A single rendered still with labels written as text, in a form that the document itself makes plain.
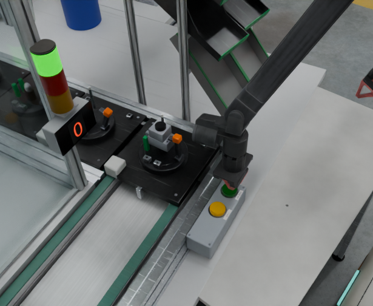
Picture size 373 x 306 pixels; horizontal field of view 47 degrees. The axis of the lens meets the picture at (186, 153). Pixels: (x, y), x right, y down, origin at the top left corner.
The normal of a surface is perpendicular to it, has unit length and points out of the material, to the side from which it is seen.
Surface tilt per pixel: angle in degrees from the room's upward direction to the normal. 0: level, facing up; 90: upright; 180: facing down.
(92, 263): 0
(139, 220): 0
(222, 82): 45
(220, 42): 25
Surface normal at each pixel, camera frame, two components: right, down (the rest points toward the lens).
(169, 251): -0.04, -0.67
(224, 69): 0.52, -0.15
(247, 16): 0.30, -0.41
